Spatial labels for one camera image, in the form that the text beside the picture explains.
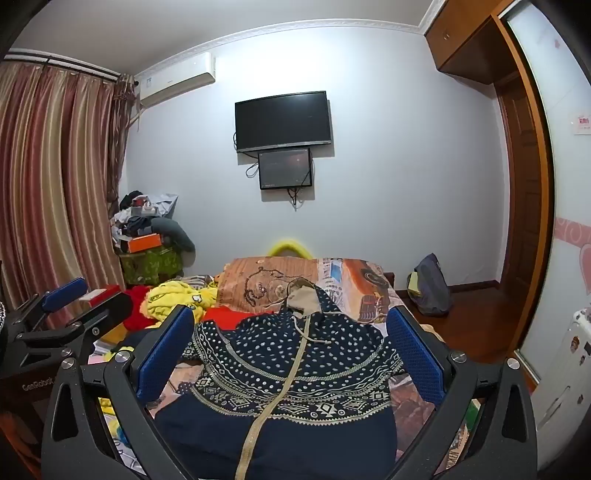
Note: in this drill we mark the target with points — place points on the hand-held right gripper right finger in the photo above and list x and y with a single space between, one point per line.
415 355

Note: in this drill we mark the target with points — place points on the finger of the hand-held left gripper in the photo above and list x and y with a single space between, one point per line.
87 323
64 291

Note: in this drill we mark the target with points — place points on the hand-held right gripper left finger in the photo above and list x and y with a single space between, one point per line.
166 355

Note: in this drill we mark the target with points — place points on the navy patterned hoodie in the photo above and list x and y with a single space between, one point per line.
300 360

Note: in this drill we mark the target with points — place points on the pile of clothes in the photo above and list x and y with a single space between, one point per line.
138 217

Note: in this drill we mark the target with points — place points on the red and white box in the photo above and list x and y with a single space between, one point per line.
110 291

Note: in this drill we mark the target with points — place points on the red fluffy garment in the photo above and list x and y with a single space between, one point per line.
136 314

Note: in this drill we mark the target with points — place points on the yellow cartoon garment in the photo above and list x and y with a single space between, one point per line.
178 295

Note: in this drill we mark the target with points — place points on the grey backpack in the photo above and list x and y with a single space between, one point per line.
431 286

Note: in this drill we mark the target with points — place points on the grey striped cloth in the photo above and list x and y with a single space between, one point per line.
196 279

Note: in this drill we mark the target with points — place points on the green patterned cloth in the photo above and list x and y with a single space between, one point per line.
150 265

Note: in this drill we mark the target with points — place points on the orange box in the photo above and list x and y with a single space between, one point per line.
144 243

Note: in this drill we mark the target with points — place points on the printed blanket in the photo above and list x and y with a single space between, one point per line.
351 277

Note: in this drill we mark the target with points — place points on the grey pillow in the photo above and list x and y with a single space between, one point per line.
178 233

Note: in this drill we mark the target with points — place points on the striped curtain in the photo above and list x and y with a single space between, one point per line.
46 161

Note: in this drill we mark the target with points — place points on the white plastic appliance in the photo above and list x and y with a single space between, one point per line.
581 337

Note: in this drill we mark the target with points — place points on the white wardrobe sliding door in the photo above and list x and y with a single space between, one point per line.
554 184

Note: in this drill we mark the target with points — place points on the small black monitor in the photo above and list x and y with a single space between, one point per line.
285 168

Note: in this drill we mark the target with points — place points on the white air conditioner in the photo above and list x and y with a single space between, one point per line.
180 78

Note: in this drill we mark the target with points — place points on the large black television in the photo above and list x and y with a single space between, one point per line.
281 122

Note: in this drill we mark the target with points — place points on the red and white sticker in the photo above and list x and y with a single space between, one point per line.
582 124

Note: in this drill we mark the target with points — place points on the wooden overhead cabinet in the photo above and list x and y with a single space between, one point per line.
461 41

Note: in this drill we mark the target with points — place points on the white curtain rail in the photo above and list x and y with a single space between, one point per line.
64 64

